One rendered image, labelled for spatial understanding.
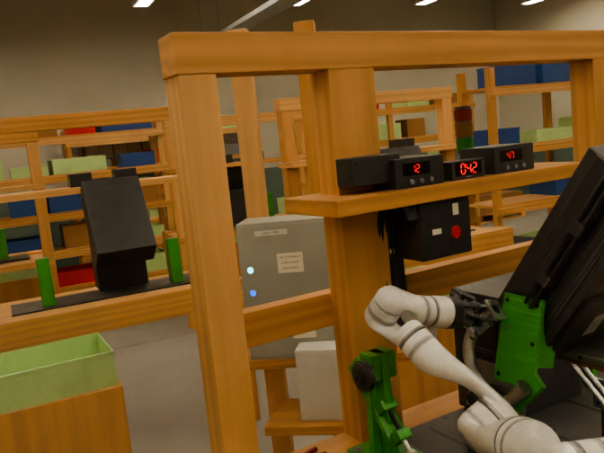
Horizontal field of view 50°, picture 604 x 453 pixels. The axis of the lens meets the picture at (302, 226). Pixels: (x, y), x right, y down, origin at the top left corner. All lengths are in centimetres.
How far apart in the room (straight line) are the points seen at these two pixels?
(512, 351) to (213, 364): 70
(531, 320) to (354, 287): 43
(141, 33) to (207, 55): 1009
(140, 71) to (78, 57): 99
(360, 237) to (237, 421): 54
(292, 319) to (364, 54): 70
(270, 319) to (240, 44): 68
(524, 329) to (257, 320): 64
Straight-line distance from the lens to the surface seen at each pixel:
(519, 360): 163
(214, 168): 148
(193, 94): 147
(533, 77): 714
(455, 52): 191
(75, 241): 818
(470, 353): 170
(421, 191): 164
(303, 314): 172
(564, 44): 225
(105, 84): 1134
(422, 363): 138
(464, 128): 195
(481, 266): 210
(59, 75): 1127
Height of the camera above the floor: 168
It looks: 7 degrees down
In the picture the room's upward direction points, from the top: 6 degrees counter-clockwise
